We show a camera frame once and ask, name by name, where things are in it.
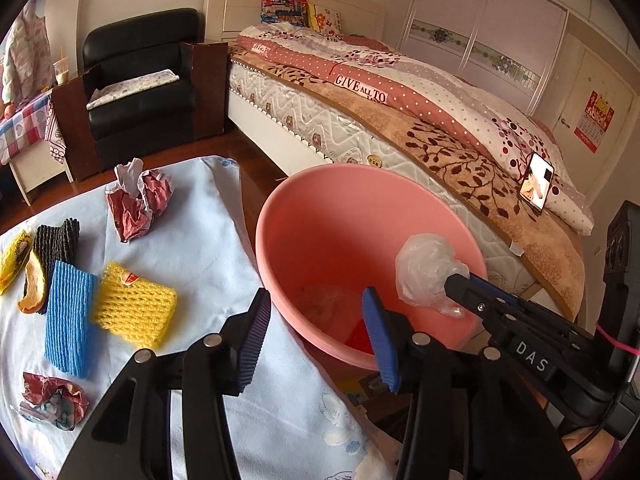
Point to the orange peel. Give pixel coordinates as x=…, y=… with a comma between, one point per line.
x=32, y=285

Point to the plastic drink cup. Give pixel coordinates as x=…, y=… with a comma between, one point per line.
x=62, y=72

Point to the checkered tablecloth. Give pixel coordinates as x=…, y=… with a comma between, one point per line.
x=22, y=125

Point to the clear plastic bag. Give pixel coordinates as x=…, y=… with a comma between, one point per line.
x=420, y=270

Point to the black leather armchair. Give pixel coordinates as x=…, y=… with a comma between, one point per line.
x=135, y=45

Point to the smartphone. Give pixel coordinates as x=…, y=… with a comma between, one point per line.
x=536, y=182

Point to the yellow floral pillow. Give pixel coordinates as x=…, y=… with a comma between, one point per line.
x=325, y=20

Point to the colourful printed pillow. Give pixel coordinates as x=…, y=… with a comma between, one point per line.
x=282, y=10

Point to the blue foam net sleeve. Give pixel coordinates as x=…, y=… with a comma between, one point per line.
x=67, y=320

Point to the white bed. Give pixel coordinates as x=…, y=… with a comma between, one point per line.
x=300, y=105

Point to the red white paper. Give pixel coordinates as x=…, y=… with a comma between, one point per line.
x=127, y=210
x=157, y=190

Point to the yellow plastic wrapper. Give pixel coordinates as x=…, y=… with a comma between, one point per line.
x=12, y=260

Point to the red patterned paper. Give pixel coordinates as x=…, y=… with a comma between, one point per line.
x=50, y=400

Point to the yellow foam net sleeve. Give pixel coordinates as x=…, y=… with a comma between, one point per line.
x=132, y=305

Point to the person's right forearm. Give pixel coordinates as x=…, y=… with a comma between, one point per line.
x=590, y=457

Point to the floral seat cushion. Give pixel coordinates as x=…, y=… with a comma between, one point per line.
x=132, y=87

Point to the hanging patterned jacket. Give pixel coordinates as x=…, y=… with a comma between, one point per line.
x=25, y=50

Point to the light blue tablecloth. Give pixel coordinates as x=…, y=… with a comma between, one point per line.
x=200, y=240

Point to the red wall calendar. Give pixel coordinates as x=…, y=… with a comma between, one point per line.
x=595, y=120

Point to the patterned lace cloth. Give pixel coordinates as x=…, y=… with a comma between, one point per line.
x=56, y=132

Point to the white wardrobe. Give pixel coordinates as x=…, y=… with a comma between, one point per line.
x=450, y=0

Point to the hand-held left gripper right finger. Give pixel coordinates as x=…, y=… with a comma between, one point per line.
x=380, y=340

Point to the brown leaf pattern blanket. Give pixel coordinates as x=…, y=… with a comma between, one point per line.
x=450, y=160

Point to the white desk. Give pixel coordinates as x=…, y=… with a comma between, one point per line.
x=37, y=172

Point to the black foam net sleeve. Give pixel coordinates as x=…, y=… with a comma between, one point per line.
x=55, y=240

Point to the pink white dotted quilt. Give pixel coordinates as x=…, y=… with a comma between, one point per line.
x=400, y=85

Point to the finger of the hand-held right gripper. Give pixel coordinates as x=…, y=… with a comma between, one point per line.
x=470, y=292
x=550, y=319

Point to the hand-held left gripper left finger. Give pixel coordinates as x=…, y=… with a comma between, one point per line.
x=252, y=340

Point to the pink plastic bucket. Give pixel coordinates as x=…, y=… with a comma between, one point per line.
x=340, y=230

